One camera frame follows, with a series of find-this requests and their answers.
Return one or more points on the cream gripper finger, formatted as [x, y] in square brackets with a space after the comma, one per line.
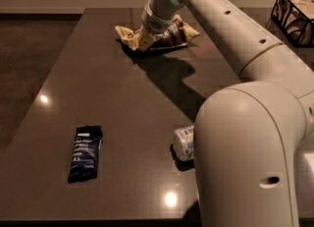
[145, 39]

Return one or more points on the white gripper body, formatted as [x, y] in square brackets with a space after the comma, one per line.
[155, 23]

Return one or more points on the brown chip bag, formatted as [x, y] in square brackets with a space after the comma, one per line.
[178, 34]

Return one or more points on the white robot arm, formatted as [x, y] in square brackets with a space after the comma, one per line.
[246, 135]

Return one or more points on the clear plastic water bottle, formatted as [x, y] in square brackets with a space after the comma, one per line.
[183, 143]

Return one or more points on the dark blue snack bar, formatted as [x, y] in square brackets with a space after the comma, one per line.
[84, 163]

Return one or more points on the black wire basket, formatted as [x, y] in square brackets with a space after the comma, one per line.
[295, 18]

